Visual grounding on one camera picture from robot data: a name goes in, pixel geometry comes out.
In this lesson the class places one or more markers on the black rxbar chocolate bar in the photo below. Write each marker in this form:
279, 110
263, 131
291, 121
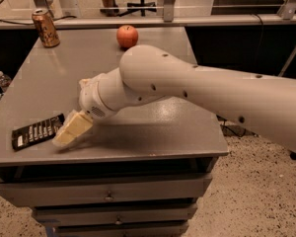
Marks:
36, 133

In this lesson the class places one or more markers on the red apple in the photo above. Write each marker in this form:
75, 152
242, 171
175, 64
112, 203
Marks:
127, 36

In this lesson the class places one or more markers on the orange soda can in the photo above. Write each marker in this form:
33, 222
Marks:
45, 27

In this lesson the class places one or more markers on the top drawer knob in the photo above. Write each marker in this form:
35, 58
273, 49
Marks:
109, 197

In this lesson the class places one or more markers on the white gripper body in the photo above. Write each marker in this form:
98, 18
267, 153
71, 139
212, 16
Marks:
90, 101

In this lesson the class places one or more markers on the drawer knob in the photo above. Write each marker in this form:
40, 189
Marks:
118, 221
109, 197

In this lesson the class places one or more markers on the black office chair base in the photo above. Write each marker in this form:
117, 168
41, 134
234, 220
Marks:
142, 7

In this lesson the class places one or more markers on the grey drawer cabinet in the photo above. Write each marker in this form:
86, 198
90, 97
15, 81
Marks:
156, 160

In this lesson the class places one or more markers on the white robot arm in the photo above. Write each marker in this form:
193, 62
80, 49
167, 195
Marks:
265, 105

